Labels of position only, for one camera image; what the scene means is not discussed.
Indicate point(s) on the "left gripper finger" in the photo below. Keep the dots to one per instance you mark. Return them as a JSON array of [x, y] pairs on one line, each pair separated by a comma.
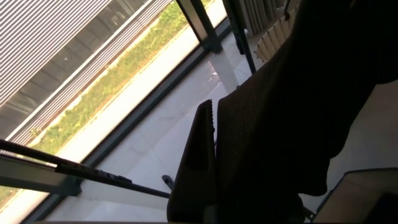
[[192, 186]]

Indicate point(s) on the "black short-sleeved shirt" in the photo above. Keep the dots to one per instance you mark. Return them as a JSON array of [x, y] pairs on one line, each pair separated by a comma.
[[295, 109]]

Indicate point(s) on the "black clothes rack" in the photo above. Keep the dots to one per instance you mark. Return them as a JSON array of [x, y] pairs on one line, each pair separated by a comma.
[[93, 175]]

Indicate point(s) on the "white laundry basket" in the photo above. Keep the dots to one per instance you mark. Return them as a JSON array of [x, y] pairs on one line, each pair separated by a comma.
[[273, 40]]

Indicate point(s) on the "beige curtain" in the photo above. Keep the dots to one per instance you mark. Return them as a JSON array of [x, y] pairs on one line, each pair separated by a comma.
[[261, 15]]

